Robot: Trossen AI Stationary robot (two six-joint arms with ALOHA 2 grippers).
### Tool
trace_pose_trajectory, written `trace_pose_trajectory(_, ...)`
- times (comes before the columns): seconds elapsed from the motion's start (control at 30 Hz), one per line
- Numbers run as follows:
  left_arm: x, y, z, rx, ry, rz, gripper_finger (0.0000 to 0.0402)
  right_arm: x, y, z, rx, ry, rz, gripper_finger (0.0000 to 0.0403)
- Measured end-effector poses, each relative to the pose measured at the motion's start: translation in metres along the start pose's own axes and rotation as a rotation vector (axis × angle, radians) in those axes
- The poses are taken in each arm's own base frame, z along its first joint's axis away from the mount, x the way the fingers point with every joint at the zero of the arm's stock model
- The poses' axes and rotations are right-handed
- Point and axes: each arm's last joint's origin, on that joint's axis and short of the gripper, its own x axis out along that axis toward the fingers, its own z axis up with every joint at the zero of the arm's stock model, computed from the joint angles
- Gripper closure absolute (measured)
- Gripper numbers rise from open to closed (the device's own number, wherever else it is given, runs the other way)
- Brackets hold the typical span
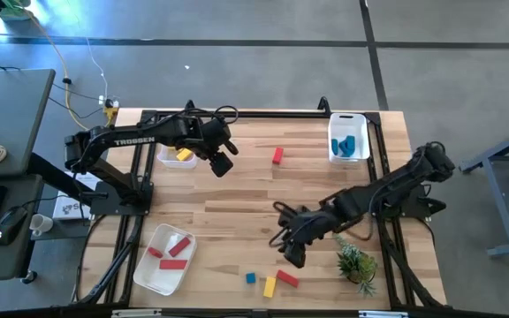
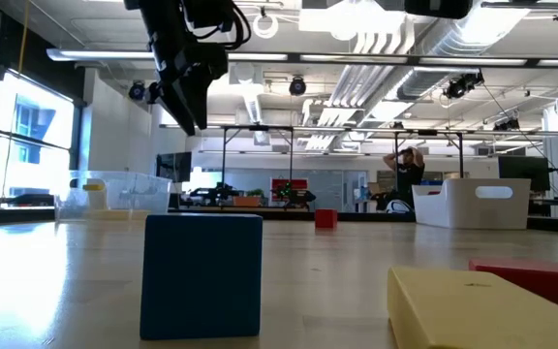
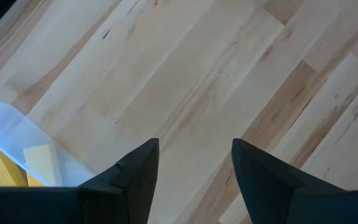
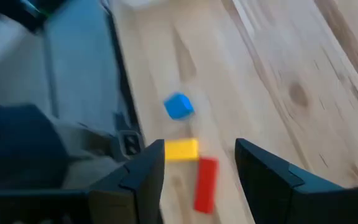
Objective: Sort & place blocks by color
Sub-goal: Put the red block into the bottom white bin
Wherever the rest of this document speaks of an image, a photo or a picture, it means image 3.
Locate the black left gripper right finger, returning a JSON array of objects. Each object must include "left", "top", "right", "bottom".
[{"left": 231, "top": 138, "right": 358, "bottom": 224}]

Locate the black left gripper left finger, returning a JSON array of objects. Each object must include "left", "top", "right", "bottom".
[{"left": 0, "top": 138, "right": 160, "bottom": 224}]

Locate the yellow arch block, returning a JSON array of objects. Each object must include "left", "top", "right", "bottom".
[{"left": 23, "top": 143, "right": 63, "bottom": 187}]

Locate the yellow rectangular block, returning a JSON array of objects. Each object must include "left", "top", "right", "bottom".
[
  {"left": 0, "top": 149, "right": 29, "bottom": 188},
  {"left": 26, "top": 173, "right": 45, "bottom": 188}
]

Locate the clear plastic bin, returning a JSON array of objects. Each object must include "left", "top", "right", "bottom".
[{"left": 0, "top": 98, "right": 96, "bottom": 188}]

